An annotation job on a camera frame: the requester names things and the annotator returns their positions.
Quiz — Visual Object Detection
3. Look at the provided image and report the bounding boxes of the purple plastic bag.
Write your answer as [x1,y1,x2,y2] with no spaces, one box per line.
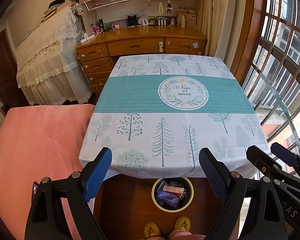
[156,190,179,208]

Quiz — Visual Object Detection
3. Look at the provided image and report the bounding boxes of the red white carton box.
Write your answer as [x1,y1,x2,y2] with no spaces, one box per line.
[163,185,186,195]

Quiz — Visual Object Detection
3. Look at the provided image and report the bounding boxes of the blue cream trash bin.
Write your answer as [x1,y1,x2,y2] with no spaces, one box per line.
[151,177,194,213]

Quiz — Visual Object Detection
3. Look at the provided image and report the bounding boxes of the right yellow slipper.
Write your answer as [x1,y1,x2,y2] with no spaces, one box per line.
[174,216,191,231]

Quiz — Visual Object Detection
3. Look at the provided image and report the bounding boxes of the yellow slipper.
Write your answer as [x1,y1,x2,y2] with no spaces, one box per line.
[174,216,191,231]
[144,222,161,239]

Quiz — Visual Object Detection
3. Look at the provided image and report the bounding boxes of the pink bed cover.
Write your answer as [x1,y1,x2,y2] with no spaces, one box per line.
[0,104,94,239]

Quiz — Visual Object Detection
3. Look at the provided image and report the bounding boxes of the pink trousers legs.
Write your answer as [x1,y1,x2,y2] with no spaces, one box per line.
[146,230,206,240]

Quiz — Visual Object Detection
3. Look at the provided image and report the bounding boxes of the metal window grille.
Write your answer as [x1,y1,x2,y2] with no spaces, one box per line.
[242,0,300,155]

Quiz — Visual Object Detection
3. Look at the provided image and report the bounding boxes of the left yellow slipper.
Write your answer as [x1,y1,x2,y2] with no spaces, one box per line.
[144,222,161,239]

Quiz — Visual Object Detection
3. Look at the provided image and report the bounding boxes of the tree print tablecloth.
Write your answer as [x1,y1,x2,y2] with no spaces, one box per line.
[79,54,270,178]

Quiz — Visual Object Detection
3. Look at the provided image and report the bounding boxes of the wooden desk with drawers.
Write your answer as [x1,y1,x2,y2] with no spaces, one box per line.
[76,25,207,96]

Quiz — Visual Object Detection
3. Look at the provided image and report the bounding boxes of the white power strip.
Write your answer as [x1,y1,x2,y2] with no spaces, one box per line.
[80,31,96,43]

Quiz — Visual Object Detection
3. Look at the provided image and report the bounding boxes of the beige curtain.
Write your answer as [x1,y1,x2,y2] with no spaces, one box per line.
[202,0,236,60]

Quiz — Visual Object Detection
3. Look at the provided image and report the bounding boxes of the black photo frame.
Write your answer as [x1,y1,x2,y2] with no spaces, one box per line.
[126,14,139,27]

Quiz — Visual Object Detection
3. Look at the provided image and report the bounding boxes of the white wire shelf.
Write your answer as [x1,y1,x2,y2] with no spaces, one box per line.
[83,0,130,11]

